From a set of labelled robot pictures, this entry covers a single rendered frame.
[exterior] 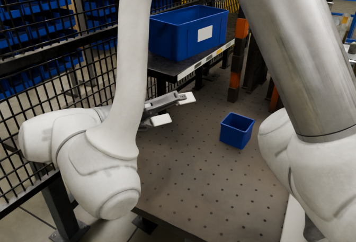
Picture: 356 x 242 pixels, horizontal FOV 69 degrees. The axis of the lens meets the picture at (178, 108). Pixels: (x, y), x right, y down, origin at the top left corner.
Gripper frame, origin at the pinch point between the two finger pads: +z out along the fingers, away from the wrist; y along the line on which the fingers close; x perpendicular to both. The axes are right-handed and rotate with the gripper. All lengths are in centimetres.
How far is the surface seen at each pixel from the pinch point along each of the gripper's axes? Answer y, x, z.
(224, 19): -7.0, -30.2, 36.7
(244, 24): -8, -28, 48
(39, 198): 137, -10, -19
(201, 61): 0.4, -16.4, 20.6
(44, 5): 97, -137, 11
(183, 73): 0.8, -12.1, 9.5
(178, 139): 28.0, 3.0, 17.5
